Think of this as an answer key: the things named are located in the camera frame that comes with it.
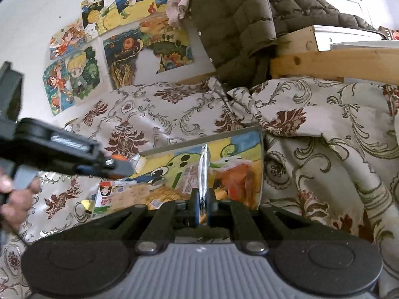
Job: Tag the orange snack packet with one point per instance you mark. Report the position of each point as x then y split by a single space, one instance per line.
237 177

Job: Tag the dark red patterned box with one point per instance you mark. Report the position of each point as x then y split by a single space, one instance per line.
386 32

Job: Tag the white red cartoon snack packet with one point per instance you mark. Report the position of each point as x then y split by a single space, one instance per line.
107 193

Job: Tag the pink white bar packet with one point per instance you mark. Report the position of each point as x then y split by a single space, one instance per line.
204 168

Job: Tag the floral printed blanket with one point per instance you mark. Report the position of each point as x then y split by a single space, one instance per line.
311 162

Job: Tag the clear cracker packet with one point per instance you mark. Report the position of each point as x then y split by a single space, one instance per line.
140 194

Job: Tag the olive quilted jacket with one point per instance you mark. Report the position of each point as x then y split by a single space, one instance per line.
237 21

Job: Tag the small orange snack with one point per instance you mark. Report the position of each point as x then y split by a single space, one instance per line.
119 158

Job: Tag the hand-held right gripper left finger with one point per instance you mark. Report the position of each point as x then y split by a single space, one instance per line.
194 208

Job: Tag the yellow sun wall poster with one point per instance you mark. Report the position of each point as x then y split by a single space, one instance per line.
96 15

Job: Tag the green stick snack packet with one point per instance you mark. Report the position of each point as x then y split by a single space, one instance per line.
176 180

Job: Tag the blue orange figure wall poster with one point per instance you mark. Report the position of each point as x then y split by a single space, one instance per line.
56 87

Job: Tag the person's left hand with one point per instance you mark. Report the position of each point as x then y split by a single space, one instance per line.
18 202

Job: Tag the wooden bed frame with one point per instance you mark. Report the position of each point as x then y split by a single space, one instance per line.
311 65

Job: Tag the blond figure wall poster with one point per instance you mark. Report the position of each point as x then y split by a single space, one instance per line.
82 71

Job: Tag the white panelled door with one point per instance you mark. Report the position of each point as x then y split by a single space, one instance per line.
343 6

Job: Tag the blue yellow beach wall poster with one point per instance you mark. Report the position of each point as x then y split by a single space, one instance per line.
140 0

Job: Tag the cartoon posters on wall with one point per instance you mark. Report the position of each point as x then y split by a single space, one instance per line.
124 56

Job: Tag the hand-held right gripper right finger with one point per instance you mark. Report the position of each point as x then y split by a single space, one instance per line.
211 208

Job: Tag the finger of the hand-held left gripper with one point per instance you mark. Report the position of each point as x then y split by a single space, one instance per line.
118 169

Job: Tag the orange-haired figure wall poster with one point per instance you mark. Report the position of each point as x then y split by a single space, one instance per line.
67 39

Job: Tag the white shelf board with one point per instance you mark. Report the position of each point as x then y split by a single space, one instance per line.
349 35

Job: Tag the grey box with painted bottom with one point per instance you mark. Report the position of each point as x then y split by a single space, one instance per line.
237 144

